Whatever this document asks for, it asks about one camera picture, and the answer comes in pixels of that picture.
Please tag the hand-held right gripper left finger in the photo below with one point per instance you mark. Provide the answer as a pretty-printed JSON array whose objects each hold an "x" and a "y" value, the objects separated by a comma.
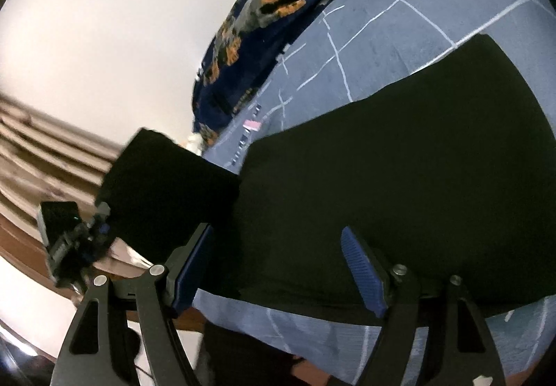
[{"x": 193, "y": 268}]

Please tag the navy dog print blanket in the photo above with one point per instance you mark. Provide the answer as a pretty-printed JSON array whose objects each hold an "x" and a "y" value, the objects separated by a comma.
[{"x": 269, "y": 12}]

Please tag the black pants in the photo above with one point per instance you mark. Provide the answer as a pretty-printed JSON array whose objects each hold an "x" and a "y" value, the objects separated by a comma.
[{"x": 391, "y": 173}]

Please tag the blue grid bed sheet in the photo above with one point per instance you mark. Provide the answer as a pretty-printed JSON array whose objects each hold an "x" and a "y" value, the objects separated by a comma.
[{"x": 391, "y": 42}]

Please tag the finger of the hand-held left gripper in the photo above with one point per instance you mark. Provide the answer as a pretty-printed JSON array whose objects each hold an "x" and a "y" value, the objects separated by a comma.
[{"x": 102, "y": 218}]

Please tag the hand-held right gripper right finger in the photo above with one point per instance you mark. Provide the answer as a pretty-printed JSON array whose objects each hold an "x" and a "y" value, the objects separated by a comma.
[{"x": 362, "y": 268}]

